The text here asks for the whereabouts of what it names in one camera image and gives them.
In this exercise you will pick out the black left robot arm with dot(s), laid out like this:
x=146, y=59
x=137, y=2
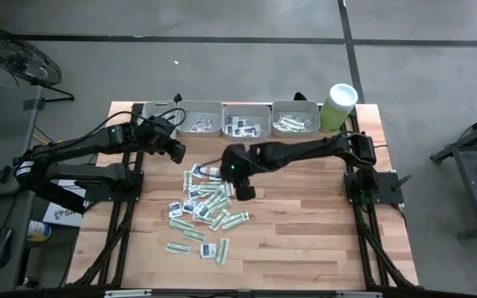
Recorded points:
x=77, y=145

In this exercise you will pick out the green wipes canister white lid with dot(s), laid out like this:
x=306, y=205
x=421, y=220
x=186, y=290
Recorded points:
x=338, y=109

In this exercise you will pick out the white and yellow can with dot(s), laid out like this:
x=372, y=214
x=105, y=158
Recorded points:
x=39, y=231

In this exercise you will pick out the small black desk device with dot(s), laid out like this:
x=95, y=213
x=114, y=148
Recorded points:
x=0, y=174

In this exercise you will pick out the black clamp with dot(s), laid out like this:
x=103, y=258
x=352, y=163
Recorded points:
x=300, y=96
x=177, y=98

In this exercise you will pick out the white printed cardboard box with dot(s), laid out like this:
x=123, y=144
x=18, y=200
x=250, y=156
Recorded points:
x=62, y=217

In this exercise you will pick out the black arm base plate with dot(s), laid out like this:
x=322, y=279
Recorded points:
x=387, y=194
x=97, y=194

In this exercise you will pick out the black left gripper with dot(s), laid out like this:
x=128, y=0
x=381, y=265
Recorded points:
x=157, y=134

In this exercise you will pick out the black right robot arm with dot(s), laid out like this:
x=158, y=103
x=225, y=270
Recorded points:
x=304, y=151

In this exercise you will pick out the silver bracket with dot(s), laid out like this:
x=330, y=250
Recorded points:
x=358, y=294
x=128, y=293

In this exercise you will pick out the black aluminium frame struts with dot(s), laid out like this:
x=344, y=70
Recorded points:
x=116, y=248
x=371, y=248

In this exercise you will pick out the black floor fan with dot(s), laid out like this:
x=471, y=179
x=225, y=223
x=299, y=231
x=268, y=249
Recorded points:
x=19, y=58

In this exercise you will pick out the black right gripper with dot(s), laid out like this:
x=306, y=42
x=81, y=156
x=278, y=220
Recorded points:
x=240, y=163

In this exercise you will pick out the white plastic bin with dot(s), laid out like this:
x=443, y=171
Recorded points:
x=296, y=107
x=151, y=106
x=197, y=108
x=259, y=109

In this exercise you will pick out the black front frame rail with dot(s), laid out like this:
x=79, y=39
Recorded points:
x=201, y=295

